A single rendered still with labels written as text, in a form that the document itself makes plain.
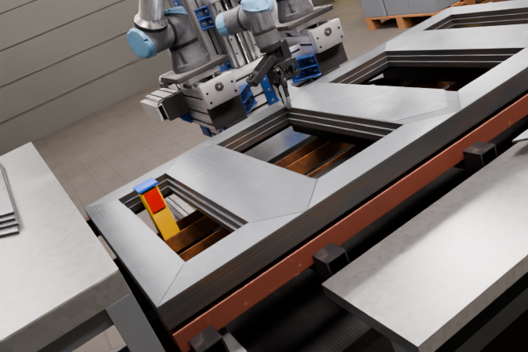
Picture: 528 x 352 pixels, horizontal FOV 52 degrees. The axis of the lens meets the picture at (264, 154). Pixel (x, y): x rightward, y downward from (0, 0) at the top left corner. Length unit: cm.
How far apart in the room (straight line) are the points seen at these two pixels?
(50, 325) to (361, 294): 52
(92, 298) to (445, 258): 61
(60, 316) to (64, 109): 802
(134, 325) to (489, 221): 67
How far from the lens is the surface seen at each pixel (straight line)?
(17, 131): 873
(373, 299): 100
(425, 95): 146
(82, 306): 78
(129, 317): 80
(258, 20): 166
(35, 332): 78
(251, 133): 172
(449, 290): 97
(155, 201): 155
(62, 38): 871
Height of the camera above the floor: 136
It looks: 20 degrees down
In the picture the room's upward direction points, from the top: 23 degrees counter-clockwise
